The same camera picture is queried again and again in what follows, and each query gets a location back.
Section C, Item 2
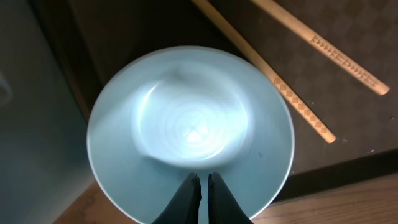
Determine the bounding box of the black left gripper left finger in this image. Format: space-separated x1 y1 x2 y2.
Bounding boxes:
152 172 202 224

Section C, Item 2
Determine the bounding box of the light blue bowl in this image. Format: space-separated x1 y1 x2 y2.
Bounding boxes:
87 46 295 223

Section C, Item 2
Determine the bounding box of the wooden chopstick left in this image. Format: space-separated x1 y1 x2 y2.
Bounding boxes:
192 0 336 143

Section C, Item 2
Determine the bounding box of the wooden chopstick right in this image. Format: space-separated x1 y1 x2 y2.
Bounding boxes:
251 0 390 95

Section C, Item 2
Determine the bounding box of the wooden chopstick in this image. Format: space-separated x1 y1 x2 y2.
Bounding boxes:
251 0 390 95
192 0 336 143

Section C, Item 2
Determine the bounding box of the grey plastic dishwasher rack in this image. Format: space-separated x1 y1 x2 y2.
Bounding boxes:
1 1 94 223

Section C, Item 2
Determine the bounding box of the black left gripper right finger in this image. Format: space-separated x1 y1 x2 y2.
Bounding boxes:
208 172 252 224

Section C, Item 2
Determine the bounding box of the brown serving tray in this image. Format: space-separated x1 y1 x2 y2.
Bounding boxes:
30 0 397 200

